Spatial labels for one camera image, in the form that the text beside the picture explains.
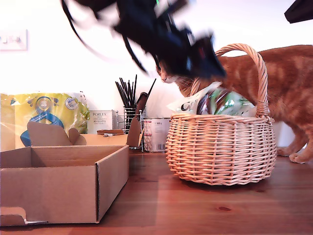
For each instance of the white green Galaxy egg bag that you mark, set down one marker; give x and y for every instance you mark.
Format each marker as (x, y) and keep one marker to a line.
(220, 102)

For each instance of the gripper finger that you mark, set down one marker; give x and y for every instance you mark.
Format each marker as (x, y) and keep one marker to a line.
(176, 66)
(207, 61)

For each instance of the brown cardboard box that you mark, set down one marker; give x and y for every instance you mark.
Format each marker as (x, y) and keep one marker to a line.
(49, 193)

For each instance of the white Porlex box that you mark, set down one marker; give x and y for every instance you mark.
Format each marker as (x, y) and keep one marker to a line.
(100, 117)

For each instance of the tin can with white label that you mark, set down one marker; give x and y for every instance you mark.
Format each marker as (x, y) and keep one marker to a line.
(154, 137)

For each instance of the white wall switch plate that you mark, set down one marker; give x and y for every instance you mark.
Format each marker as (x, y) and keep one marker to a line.
(14, 40)

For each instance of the black chopstick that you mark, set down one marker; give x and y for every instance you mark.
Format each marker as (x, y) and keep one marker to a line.
(124, 92)
(120, 94)
(151, 86)
(135, 88)

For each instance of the yellow plastic package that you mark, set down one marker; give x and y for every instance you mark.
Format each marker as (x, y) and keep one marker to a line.
(24, 110)

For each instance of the orange tabby cat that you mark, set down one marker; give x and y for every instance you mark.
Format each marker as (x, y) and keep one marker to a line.
(288, 85)

